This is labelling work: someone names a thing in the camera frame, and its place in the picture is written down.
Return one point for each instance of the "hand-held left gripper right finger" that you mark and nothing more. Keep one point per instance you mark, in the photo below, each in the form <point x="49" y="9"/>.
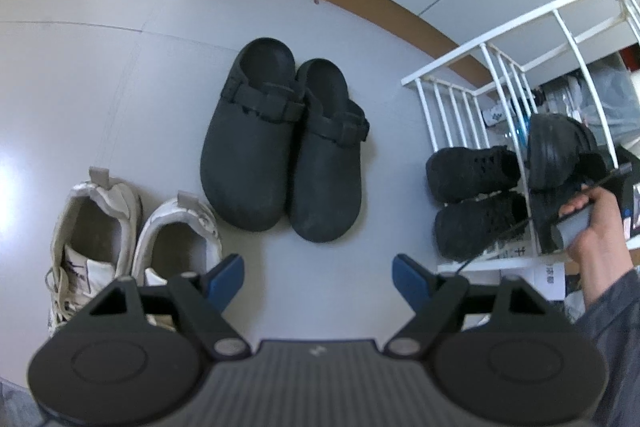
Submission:
<point x="410" y="279"/>

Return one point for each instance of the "white metal shoe rack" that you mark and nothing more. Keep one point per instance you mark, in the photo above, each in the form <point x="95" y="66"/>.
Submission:
<point x="412" y="80"/>

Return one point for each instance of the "dark grey suede clog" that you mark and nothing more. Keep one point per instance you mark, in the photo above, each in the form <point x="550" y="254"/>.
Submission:
<point x="245" y="167"/>
<point x="325" y="187"/>

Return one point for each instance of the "person's right forearm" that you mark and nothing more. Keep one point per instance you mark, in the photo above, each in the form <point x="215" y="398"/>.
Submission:
<point x="615" y="332"/>

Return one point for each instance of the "grey cloth bundle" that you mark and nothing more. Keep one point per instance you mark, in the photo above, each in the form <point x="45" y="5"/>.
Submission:
<point x="610" y="92"/>

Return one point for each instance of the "person's right hand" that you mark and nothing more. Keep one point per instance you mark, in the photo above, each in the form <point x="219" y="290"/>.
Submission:
<point x="600" y="237"/>

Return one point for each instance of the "white printed sneaker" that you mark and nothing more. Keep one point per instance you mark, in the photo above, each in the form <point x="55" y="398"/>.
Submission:
<point x="170" y="237"/>
<point x="75" y="207"/>

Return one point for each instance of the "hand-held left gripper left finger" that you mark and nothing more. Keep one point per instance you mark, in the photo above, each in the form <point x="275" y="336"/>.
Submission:
<point x="225" y="279"/>

